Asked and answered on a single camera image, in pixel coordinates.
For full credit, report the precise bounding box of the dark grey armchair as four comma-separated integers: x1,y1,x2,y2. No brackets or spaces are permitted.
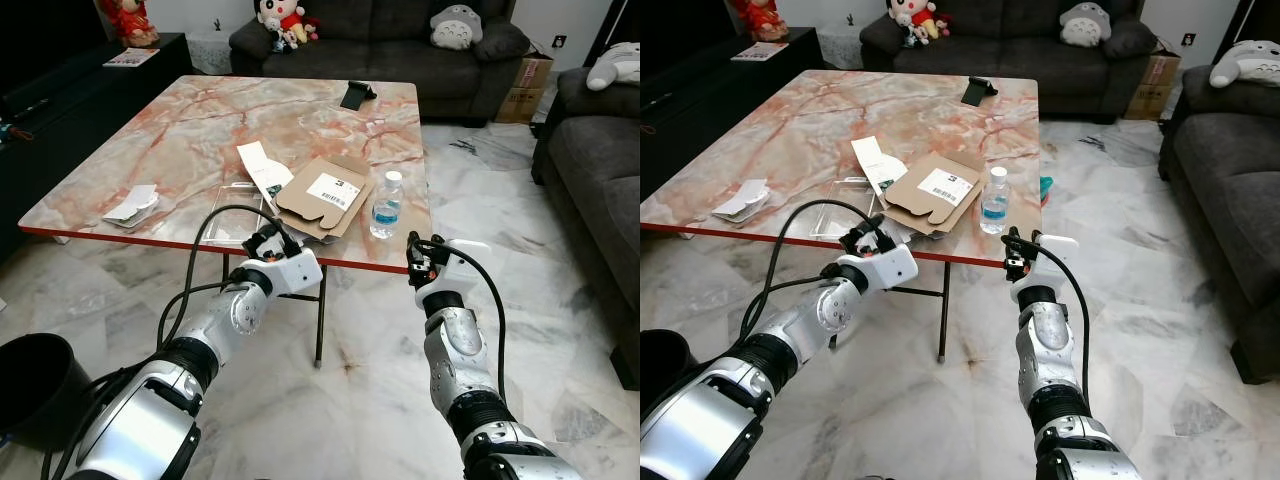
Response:
532,67,641,392
1159,64,1280,387

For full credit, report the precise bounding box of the brown cardboard box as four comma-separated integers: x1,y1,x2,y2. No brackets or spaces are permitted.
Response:
274,154,377,242
884,151,988,238

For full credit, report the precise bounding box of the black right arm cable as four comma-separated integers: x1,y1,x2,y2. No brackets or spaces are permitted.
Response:
440,240,507,403
1035,238,1091,399

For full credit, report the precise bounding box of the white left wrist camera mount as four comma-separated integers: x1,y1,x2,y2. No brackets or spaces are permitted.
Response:
261,249,324,298
861,243,920,294

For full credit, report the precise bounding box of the clear plastic water bottle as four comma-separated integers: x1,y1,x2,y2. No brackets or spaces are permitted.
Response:
370,170,406,241
980,166,1012,237

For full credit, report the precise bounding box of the white grey plush toy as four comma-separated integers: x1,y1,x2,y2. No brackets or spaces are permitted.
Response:
585,42,641,92
1208,39,1280,90

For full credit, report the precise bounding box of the brown carton box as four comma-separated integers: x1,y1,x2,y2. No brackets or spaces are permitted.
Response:
496,52,555,126
1125,49,1183,123

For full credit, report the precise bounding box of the clear plastic container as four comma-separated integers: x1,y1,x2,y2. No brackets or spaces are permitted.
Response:
809,176,893,242
204,182,283,247

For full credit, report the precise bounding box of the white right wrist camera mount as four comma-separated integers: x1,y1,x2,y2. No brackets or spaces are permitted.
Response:
1012,234,1080,302
430,239,492,297

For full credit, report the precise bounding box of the red dressed doll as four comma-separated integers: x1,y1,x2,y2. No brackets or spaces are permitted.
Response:
96,0,160,49
726,0,790,45

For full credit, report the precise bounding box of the marble pattern folding table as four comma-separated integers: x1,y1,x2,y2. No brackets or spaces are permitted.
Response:
18,75,434,367
640,70,1042,362

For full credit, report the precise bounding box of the black rubbish bin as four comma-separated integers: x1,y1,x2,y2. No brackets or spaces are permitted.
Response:
0,332,92,453
640,329,699,403

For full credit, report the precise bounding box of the printed booklet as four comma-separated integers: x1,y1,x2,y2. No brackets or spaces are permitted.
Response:
102,46,162,69
730,41,791,63

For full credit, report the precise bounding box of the black TV cabinet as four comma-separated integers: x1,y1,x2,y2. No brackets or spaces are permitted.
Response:
640,27,822,198
0,32,192,263

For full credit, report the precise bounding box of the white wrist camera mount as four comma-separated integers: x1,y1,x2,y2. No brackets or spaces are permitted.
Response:
1012,234,1080,302
261,249,324,298
861,243,920,294
430,239,492,297

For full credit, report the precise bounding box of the white paper slip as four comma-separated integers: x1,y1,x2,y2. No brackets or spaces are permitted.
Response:
236,141,297,203
851,136,912,198

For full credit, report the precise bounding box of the cartoon boy plush doll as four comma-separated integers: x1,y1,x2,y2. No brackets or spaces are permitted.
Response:
887,0,939,49
254,0,307,53

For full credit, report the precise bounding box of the grey Totoro plush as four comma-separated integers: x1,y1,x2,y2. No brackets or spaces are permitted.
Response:
429,4,485,52
1058,2,1113,49

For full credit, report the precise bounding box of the dark grey sofa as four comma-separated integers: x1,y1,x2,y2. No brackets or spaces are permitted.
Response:
859,0,1160,124
228,0,532,127

